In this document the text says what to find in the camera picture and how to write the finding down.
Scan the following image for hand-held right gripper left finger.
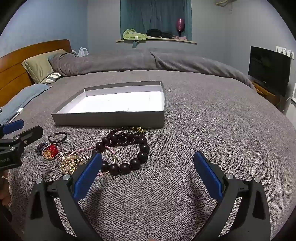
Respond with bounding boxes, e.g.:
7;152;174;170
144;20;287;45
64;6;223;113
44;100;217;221
23;152;109;241

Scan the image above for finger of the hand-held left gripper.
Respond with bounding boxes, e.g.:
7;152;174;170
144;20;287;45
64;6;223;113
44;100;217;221
0;126;44;151
0;119;25;138

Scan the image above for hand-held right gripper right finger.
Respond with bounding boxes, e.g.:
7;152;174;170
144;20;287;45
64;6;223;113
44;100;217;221
193;151;272;241

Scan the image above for dark blue bead bracelet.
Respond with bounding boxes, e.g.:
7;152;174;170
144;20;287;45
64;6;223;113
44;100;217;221
35;142;50;156

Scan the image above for black hair tie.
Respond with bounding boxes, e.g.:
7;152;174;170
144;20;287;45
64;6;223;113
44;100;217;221
48;132;68;144

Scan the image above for pearl bracelet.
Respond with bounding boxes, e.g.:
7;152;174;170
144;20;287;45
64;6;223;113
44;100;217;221
60;155;80;171

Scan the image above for red bead gold ornament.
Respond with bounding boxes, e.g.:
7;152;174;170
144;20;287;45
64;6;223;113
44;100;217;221
42;144;61;160

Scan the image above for silver wire bangle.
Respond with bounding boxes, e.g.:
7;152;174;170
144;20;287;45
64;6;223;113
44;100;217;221
56;151;82;175

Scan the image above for pink cord bracelet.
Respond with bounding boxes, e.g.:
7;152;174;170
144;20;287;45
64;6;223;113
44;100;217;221
69;146;121;175

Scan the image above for large dark bead bracelet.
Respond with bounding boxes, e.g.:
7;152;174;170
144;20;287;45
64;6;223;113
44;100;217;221
92;132;150;176

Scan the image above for small dark bead bracelet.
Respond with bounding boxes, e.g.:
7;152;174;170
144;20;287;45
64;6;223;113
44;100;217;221
109;126;147;147

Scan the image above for grey shallow cardboard box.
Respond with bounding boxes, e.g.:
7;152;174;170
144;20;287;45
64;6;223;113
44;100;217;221
51;81;166;128

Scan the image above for person's left hand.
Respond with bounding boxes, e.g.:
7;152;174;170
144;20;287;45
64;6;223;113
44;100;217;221
0;171;11;207

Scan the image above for light blue cloth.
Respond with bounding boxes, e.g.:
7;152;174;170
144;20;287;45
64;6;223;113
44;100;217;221
0;83;50;127

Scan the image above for grey bed cover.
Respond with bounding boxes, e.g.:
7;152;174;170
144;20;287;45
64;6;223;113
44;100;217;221
0;70;296;241

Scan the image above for wooden headboard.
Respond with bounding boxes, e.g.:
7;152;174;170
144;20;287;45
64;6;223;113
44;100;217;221
0;39;72;102

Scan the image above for striped pillow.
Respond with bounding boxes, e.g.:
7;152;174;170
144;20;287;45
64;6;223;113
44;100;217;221
40;72;62;84

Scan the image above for green pillow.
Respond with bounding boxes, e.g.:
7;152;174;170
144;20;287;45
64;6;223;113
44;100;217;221
22;49;66;84

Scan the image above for wooden television stand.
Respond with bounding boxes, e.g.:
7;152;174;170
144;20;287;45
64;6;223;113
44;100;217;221
252;80;281;107

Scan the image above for black television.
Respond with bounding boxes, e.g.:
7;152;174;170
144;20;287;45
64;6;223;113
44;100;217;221
248;46;291;97

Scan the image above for grey duvet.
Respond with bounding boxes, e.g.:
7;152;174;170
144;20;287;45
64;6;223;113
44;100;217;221
48;47;255;90

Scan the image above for wooden windowsill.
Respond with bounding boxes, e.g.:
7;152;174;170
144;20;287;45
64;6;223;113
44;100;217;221
116;37;197;45

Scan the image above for green cloth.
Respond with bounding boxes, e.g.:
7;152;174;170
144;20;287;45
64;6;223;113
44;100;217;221
122;28;148;40

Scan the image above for black cloth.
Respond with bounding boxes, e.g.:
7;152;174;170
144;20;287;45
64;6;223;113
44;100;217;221
146;29;176;39

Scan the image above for pink wine glass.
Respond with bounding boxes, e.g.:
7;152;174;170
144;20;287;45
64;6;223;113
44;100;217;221
176;18;185;37

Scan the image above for teal curtain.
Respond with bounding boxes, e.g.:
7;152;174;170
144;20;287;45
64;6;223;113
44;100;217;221
120;0;193;40

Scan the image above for white wall switches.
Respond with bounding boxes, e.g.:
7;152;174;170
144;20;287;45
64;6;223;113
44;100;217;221
275;45;295;58

